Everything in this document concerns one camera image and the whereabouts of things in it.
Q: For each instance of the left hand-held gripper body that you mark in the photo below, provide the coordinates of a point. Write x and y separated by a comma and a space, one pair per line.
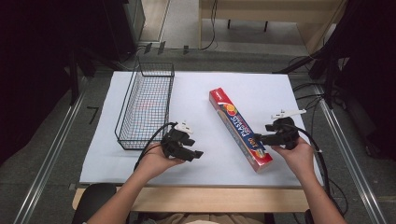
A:
174, 141

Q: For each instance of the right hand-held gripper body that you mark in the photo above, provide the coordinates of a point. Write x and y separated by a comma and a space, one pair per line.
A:
285, 133

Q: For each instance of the red plastic wrap box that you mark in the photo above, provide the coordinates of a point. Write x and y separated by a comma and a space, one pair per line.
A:
239, 127

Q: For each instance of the person's right hand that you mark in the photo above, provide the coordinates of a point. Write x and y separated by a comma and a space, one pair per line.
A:
297, 157

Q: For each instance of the person's left hand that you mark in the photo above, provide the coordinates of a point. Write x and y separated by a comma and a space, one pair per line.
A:
154, 163

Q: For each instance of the white table mat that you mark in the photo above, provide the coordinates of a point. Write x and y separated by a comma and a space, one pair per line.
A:
202, 84

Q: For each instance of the black metal stand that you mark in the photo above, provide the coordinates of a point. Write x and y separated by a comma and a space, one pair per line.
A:
327, 62

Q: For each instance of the black chair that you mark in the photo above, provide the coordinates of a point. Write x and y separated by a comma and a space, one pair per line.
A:
91, 199

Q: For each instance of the dark cabinet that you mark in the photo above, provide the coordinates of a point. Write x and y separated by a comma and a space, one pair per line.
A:
124, 28

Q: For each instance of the metal floor rail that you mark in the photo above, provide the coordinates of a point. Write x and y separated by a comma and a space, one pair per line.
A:
46, 168
351, 161

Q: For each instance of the small black floor bracket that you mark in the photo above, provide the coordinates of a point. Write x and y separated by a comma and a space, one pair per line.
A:
161, 47
186, 49

